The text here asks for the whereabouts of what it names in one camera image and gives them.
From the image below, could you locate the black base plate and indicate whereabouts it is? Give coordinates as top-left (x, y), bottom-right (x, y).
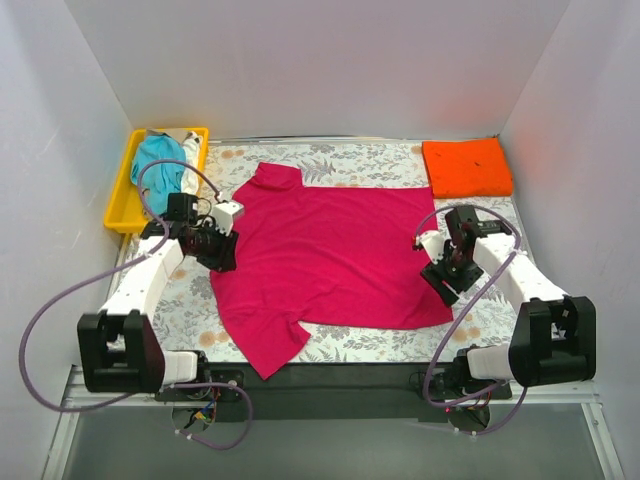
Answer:
top-left (155, 362), bottom-right (490, 423)

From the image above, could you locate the yellow plastic tray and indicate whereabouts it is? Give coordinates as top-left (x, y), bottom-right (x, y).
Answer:
top-left (104, 127), bottom-right (209, 234)

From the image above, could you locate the magenta t shirt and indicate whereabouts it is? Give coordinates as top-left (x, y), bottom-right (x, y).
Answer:
top-left (210, 162), bottom-right (452, 378)

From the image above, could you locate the light blue t shirt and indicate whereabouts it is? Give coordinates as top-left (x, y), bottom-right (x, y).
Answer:
top-left (130, 135), bottom-right (186, 215)

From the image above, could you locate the beige t shirt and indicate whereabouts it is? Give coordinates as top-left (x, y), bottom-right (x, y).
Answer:
top-left (145, 128), bottom-right (199, 144)

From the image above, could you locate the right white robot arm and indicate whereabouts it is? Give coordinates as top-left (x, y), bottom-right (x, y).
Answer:
top-left (413, 204), bottom-right (597, 398)

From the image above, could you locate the aluminium rail frame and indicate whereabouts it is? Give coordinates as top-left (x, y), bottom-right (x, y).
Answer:
top-left (44, 384), bottom-right (623, 479)

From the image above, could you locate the white t shirt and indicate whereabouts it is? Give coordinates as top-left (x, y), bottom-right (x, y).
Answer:
top-left (181, 131), bottom-right (203, 195)

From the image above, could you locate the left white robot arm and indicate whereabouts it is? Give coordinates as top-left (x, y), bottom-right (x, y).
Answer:
top-left (77, 193), bottom-right (244, 400)

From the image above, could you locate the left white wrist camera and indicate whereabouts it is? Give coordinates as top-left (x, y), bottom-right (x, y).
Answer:
top-left (210, 200), bottom-right (244, 236)

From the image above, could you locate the folded orange t shirt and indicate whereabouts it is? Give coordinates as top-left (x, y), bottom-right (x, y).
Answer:
top-left (422, 137), bottom-right (514, 199)

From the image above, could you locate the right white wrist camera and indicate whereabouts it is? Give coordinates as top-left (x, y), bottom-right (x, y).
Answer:
top-left (412, 230), bottom-right (445, 263)

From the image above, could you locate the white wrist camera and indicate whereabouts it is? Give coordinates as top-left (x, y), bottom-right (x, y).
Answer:
top-left (210, 200), bottom-right (244, 236)
top-left (412, 230), bottom-right (445, 263)

